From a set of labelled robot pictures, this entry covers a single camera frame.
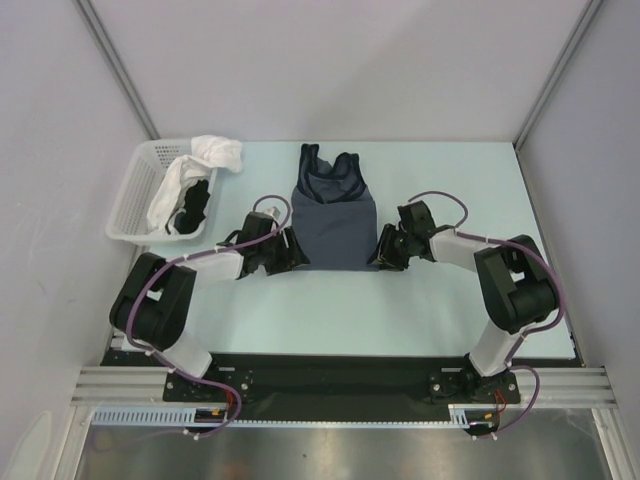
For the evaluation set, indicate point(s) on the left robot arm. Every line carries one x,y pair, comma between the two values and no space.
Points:
151,308

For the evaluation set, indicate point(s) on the right aluminium frame post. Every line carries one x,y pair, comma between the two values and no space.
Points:
559,68

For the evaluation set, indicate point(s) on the white tank top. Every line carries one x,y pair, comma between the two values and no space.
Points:
208,153

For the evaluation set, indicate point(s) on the aluminium frame post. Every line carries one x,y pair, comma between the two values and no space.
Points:
109,52
559,68

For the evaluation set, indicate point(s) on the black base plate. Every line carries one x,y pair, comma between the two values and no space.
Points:
284,388

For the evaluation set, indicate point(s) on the left aluminium frame post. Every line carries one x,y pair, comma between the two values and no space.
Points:
109,52

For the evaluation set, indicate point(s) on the white plastic basket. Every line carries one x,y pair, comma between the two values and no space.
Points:
143,177

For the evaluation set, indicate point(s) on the blue tank top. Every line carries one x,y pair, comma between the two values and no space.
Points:
334,213

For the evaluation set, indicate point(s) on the slotted cable duct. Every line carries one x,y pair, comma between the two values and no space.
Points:
192,417

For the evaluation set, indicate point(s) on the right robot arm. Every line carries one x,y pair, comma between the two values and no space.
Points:
518,287

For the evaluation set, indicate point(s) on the aluminium front rail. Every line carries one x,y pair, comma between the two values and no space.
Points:
587,388

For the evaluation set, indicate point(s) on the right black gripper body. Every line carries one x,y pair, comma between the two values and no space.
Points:
395,249

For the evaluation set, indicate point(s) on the black tank top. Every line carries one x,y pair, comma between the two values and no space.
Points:
186,218

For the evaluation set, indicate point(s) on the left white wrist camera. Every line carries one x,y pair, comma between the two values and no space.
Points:
272,212

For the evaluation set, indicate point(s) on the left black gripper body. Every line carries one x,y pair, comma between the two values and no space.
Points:
275,256

